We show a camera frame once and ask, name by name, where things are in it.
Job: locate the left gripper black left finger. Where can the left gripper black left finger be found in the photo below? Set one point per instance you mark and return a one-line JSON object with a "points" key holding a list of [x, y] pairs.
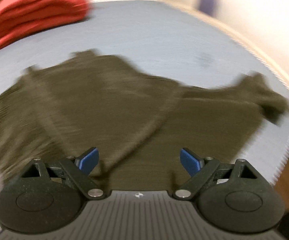
{"points": [[44, 197]]}

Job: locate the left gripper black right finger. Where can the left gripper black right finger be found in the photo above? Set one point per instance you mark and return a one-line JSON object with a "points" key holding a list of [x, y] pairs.
{"points": [[232, 197]]}

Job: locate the brown corduroy pants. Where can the brown corduroy pants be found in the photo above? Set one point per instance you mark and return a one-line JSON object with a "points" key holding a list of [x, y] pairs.
{"points": [[138, 122]]}

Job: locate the red folded blanket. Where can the red folded blanket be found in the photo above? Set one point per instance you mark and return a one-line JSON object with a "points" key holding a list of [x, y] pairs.
{"points": [[21, 18]]}

